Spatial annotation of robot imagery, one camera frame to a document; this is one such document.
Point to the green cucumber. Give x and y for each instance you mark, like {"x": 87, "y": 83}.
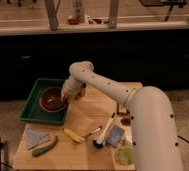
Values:
{"x": 40, "y": 151}

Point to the brown dried food pile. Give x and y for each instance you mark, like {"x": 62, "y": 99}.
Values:
{"x": 126, "y": 120}

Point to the grey folded cloth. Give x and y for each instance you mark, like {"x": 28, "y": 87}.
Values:
{"x": 34, "y": 138}

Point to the white black brush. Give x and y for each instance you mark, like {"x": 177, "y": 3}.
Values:
{"x": 98, "y": 143}

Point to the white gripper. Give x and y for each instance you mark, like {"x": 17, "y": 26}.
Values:
{"x": 70, "y": 88}

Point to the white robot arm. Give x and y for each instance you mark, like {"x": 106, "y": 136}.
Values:
{"x": 154, "y": 134}

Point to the wooden metal spoon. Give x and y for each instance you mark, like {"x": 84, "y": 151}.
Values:
{"x": 92, "y": 132}

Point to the small metal cup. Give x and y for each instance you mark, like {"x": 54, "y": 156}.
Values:
{"x": 81, "y": 93}

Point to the dark red bowl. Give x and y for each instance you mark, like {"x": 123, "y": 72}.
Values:
{"x": 50, "y": 100}

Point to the blue grey sponge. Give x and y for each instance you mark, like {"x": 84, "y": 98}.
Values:
{"x": 114, "y": 136}

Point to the green plastic tray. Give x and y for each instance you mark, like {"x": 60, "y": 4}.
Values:
{"x": 33, "y": 113}

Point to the green clear cup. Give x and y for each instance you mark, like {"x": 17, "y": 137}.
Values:
{"x": 123, "y": 156}

